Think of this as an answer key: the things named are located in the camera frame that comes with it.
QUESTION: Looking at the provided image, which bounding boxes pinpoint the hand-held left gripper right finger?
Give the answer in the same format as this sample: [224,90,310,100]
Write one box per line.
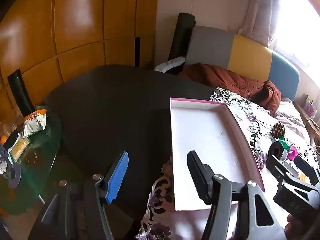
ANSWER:
[187,150,287,240]

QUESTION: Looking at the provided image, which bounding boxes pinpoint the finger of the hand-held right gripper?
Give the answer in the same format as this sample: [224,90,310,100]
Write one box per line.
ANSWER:
[266,155,293,180]
[295,156,320,189]

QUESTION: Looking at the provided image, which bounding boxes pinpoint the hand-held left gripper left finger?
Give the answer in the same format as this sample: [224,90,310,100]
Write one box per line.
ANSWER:
[27,150,129,240]

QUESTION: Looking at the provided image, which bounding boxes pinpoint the black tape roll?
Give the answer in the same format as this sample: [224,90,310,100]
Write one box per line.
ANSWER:
[269,142,288,162]

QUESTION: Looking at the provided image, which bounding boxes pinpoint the pink plastic piece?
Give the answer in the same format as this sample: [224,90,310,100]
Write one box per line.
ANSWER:
[287,146,299,160]

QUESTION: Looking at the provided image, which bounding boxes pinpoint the green plastic holder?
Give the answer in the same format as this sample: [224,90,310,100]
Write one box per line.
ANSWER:
[275,136,290,150]

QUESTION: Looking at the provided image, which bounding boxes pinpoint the brown pinecone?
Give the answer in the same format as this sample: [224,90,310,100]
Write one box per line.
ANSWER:
[271,122,286,138]

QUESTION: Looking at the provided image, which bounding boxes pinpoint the pink-edged white cardboard box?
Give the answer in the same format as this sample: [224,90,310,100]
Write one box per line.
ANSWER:
[170,97,265,212]

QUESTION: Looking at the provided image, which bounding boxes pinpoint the person's right hand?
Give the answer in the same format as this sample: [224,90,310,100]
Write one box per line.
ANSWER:
[284,214,310,240]

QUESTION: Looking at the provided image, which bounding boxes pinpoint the wooden ledge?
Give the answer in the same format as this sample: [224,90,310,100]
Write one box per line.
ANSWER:
[294,100,320,140]

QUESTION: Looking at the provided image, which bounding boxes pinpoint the pale pink duvet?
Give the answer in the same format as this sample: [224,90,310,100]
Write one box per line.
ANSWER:
[272,97,315,145]

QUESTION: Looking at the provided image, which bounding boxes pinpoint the white floral embroidered tablecloth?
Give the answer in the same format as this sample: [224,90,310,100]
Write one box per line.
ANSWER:
[135,87,320,240]

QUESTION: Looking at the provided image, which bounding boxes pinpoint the purple patterned box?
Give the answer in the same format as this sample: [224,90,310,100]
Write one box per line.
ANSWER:
[304,96,317,118]

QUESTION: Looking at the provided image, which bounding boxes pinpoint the green glass table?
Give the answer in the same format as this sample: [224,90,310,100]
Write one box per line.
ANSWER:
[0,105,63,215]

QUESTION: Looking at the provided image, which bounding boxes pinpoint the white orange snack bag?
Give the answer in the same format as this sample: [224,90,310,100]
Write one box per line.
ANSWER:
[23,109,47,138]

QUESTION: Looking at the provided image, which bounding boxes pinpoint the rust brown quilt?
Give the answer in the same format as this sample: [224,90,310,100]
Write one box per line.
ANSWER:
[179,63,282,113]

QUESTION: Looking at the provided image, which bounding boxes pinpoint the yellow packet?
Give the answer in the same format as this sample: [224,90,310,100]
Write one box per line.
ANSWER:
[10,137,30,162]

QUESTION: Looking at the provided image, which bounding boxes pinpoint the grey disc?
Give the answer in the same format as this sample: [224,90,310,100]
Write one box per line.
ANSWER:
[9,164,22,188]

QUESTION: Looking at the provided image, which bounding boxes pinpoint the grey yellow blue headboard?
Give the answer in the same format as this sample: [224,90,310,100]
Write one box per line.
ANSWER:
[185,26,300,100]

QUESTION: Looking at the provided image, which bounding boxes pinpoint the white cloth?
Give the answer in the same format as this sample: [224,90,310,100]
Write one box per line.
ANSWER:
[154,57,186,73]

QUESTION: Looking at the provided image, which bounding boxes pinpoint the black rolled mat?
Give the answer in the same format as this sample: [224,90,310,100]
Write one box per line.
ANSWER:
[167,12,195,62]

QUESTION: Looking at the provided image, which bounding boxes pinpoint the bright window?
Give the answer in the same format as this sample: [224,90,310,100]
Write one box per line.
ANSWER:
[270,0,320,65]

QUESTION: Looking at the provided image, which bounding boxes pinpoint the beige curtain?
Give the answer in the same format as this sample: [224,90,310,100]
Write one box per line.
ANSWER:
[237,0,285,48]

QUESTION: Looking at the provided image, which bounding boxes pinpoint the wooden wardrobe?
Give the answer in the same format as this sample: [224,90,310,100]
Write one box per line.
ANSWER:
[0,0,160,120]

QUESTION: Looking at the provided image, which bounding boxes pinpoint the black wardrobe handle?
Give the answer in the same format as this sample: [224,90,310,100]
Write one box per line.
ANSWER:
[7,69,35,117]
[134,37,141,67]

